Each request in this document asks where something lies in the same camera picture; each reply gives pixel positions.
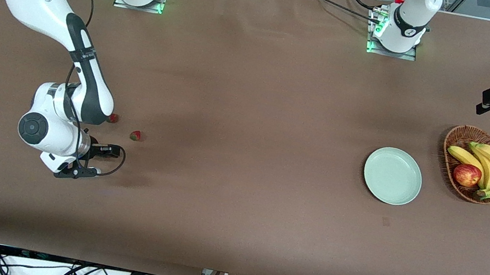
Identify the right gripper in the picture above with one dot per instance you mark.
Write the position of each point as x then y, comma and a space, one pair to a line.
98, 149

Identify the red toy strawberry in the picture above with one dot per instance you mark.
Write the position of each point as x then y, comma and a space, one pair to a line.
136, 136
114, 119

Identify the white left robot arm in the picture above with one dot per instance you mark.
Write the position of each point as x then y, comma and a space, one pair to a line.
409, 16

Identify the pale green round plate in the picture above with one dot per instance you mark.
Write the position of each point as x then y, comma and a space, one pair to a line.
391, 178

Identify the brown wicker basket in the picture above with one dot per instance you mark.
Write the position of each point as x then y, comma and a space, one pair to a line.
461, 137

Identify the brown table cover sheet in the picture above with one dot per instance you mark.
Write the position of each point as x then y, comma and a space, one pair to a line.
67, 203

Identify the red apple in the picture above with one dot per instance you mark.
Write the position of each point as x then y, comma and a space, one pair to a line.
466, 175

